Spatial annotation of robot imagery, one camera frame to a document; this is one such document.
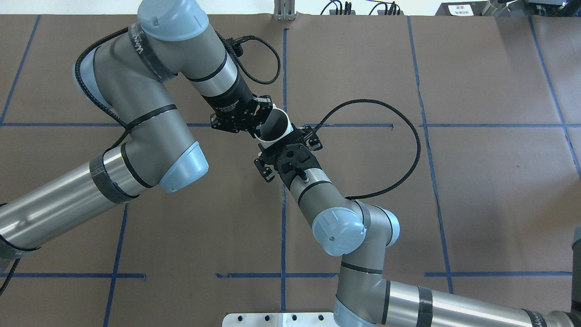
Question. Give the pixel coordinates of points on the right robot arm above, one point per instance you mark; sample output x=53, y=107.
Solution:
x=359, y=234

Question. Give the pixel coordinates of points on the white label card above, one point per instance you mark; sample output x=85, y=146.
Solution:
x=461, y=10

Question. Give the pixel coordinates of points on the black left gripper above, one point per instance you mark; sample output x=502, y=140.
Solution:
x=230, y=104

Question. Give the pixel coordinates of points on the orange black adapter box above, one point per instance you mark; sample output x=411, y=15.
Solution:
x=341, y=8

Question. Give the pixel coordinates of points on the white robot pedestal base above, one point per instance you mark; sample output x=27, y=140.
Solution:
x=280, y=319

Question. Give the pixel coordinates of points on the white ribbed HOME mug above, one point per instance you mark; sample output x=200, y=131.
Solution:
x=276, y=127

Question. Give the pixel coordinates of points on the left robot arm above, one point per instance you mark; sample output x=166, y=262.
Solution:
x=125, y=76

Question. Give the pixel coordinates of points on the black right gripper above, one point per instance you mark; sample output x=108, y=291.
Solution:
x=263, y=166

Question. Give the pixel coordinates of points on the aluminium frame post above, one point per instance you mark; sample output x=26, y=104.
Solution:
x=284, y=10

